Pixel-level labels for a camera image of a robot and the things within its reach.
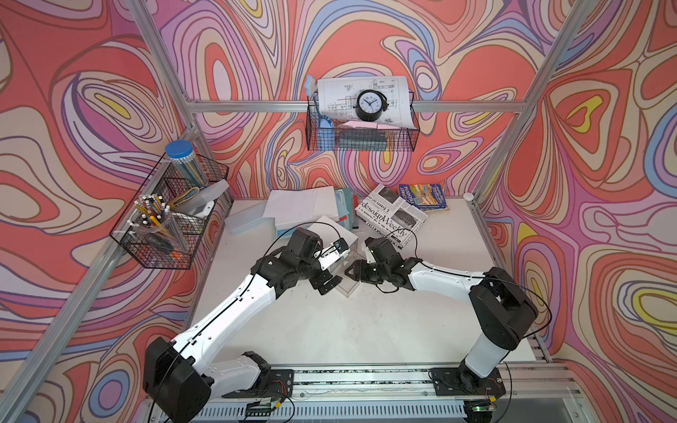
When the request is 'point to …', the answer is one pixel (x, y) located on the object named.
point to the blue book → (428, 196)
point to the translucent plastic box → (247, 215)
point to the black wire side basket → (190, 208)
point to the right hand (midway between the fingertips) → (352, 279)
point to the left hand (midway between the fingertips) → (333, 264)
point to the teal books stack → (347, 207)
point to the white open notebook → (293, 209)
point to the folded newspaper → (390, 215)
